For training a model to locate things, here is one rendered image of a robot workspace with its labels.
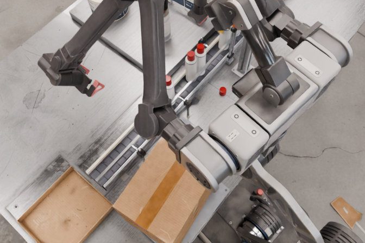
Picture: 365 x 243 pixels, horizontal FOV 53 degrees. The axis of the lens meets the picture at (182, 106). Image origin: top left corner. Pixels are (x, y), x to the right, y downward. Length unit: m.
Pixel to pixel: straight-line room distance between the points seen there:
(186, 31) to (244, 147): 1.10
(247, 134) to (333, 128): 1.87
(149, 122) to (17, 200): 0.90
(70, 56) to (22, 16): 2.26
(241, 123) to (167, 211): 0.48
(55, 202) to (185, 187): 0.63
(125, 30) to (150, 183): 0.92
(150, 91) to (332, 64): 0.50
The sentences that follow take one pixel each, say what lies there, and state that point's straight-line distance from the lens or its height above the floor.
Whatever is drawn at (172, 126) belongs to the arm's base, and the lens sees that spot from 0.97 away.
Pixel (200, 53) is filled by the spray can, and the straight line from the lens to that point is 1.61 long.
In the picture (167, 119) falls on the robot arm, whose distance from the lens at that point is 0.98.
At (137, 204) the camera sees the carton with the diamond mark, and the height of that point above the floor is 1.12.
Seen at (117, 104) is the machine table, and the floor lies 0.83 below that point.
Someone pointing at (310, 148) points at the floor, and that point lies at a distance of 2.66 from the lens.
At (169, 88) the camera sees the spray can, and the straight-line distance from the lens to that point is 1.54.
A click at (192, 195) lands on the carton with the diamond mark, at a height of 1.12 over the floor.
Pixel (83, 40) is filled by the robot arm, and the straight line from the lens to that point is 1.17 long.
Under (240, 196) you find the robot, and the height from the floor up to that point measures 0.26.
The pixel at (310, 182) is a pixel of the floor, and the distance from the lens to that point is 2.58.
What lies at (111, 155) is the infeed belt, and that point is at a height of 0.88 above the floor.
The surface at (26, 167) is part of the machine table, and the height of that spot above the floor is 0.83.
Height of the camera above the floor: 2.37
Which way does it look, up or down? 63 degrees down
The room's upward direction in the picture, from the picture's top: 3 degrees counter-clockwise
